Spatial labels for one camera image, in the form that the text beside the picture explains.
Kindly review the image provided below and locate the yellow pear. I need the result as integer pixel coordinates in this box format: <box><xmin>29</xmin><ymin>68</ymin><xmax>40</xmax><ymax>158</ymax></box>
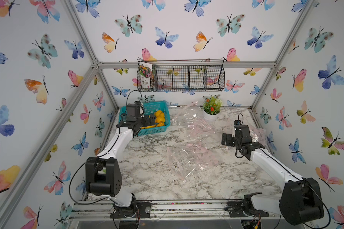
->
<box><xmin>155</xmin><ymin>115</ymin><xmax>165</xmax><ymax>123</ymax></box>
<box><xmin>156</xmin><ymin>122</ymin><xmax>165</xmax><ymax>127</ymax></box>

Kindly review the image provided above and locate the clear zip-top bag with pears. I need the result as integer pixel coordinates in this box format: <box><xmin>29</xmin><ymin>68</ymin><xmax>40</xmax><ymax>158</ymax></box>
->
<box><xmin>248</xmin><ymin>125</ymin><xmax>267</xmax><ymax>147</ymax></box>

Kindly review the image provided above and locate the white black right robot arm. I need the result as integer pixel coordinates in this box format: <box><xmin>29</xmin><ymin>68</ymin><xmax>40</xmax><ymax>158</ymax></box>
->
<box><xmin>222</xmin><ymin>120</ymin><xmax>325</xmax><ymax>226</ymax></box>

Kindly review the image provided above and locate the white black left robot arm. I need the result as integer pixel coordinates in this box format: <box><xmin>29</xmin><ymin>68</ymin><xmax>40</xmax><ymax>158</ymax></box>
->
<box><xmin>85</xmin><ymin>102</ymin><xmax>147</xmax><ymax>208</ymax></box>

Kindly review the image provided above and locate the clear bag of lemons front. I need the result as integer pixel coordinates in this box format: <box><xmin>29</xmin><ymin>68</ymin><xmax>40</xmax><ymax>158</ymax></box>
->
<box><xmin>167</xmin><ymin>142</ymin><xmax>222</xmax><ymax>182</ymax></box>

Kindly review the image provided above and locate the teal plastic basket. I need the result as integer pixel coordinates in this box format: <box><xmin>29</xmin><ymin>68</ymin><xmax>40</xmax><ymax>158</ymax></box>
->
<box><xmin>116</xmin><ymin>101</ymin><xmax>170</xmax><ymax>137</ymax></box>

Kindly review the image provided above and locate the white pot artificial plant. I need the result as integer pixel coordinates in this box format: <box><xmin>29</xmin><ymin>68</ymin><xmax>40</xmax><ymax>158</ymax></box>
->
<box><xmin>203</xmin><ymin>94</ymin><xmax>223</xmax><ymax>121</ymax></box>

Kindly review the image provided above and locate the seed packet in basket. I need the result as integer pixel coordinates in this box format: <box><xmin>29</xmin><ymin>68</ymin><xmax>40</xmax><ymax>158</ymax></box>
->
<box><xmin>139</xmin><ymin>62</ymin><xmax>153</xmax><ymax>89</ymax></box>

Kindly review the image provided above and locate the black wire wall basket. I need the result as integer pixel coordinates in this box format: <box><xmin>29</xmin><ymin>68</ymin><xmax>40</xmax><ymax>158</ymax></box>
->
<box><xmin>133</xmin><ymin>59</ymin><xmax>225</xmax><ymax>94</ymax></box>

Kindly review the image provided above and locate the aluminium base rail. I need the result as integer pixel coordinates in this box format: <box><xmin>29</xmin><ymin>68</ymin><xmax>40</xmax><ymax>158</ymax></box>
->
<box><xmin>70</xmin><ymin>199</ymin><xmax>279</xmax><ymax>221</ymax></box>

